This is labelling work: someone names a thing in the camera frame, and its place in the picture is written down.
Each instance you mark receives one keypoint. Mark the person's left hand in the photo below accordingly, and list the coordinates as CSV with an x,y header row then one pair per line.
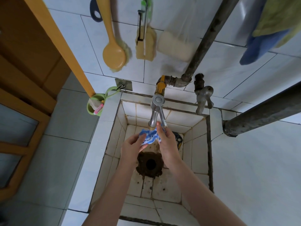
x,y
130,150

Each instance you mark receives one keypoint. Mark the person's right hand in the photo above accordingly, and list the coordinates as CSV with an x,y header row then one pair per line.
x,y
169,148

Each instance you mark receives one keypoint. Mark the blue white wavy cloth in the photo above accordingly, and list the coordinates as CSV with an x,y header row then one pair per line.
x,y
150,136

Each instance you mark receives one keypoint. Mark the chrome faucet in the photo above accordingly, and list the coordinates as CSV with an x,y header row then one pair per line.
x,y
155,112

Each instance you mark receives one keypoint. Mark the person's right forearm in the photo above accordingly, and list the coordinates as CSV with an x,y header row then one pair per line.
x,y
207,197

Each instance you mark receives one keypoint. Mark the person's left forearm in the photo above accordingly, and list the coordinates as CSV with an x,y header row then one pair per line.
x,y
108,200

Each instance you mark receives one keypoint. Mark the black round drain stopper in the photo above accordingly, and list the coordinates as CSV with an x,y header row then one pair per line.
x,y
179,138

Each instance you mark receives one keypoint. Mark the white tiled sink basin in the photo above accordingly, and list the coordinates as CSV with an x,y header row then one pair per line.
x,y
169,190

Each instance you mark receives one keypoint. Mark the small pink object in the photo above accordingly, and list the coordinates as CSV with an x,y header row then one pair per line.
x,y
98,109

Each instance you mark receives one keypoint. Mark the green plastic cup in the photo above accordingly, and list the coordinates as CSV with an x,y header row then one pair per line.
x,y
90,111

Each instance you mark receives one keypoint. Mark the grey metal tap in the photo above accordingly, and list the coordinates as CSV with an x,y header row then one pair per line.
x,y
203,98

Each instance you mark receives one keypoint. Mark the black tap knob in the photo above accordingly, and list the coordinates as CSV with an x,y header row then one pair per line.
x,y
199,81

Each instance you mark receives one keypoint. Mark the yellow hanging brush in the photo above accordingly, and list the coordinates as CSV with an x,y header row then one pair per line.
x,y
114,56

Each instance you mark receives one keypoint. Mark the rusty grey metal pipe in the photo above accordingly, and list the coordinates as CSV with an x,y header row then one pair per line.
x,y
263,111

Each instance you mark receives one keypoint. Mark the white hanging item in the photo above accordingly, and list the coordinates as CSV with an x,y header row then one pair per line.
x,y
176,47

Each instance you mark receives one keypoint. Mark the grey water supply pipe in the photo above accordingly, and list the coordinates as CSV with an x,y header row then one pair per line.
x,y
209,37

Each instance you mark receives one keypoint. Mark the black thin hanging tool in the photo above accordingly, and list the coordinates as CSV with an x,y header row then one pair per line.
x,y
139,28

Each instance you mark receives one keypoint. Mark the blue hanging cloth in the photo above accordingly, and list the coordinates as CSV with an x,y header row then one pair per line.
x,y
256,51

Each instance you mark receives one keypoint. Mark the brown wooden door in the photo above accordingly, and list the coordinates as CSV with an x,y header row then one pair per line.
x,y
30,49

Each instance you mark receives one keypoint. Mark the olive green hanging towel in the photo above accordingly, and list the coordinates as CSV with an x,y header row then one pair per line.
x,y
282,14

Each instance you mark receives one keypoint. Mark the grey wall hook plate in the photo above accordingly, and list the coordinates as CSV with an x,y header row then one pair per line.
x,y
128,82

